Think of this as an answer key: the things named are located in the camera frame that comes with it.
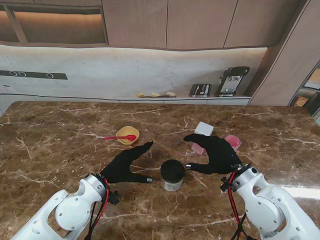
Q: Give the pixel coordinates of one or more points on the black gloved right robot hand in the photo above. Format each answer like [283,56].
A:
[220,157]

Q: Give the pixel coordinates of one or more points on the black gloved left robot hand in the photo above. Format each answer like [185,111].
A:
[122,165]

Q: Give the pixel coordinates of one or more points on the pink plastic measuring cup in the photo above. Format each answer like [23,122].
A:
[235,141]

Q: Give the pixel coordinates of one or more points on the pink container with white lid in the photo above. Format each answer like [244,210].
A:
[198,148]

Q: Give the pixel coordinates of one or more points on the red plastic measuring spoon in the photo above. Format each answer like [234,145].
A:
[112,137]

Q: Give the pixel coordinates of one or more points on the white square container lid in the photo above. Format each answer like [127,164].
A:
[204,128]

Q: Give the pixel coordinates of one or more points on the black round jar lid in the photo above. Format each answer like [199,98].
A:
[172,171]

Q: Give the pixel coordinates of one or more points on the clear grain jar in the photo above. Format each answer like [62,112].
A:
[172,186]

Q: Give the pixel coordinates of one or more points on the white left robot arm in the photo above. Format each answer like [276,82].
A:
[62,215]

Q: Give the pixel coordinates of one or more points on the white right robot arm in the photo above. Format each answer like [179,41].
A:
[270,207]

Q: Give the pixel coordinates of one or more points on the yellow plastic bowl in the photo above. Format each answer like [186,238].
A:
[127,133]

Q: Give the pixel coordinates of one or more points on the white back counter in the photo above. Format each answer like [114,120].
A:
[187,101]

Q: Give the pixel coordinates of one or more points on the black toaster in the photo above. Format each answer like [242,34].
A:
[200,90]

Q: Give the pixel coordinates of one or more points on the black espresso machine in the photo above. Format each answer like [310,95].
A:
[230,80]

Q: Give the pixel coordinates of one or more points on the dark wooden serving board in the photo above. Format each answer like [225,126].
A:
[162,96]

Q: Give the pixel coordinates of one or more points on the beige patterned box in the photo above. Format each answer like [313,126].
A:
[300,101]

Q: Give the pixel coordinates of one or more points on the tall beige cabinet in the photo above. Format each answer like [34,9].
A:
[282,75]

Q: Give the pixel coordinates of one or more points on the built-in lit shelving alcove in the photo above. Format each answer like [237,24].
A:
[312,87]

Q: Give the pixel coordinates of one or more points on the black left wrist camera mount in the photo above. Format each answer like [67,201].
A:
[114,197]

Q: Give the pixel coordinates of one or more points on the black wall control strip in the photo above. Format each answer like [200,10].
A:
[32,75]

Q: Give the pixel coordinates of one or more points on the beige wall cabinet door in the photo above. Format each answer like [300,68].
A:
[262,20]
[135,22]
[200,22]

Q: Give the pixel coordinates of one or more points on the lit open wall shelf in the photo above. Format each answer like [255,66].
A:
[57,27]

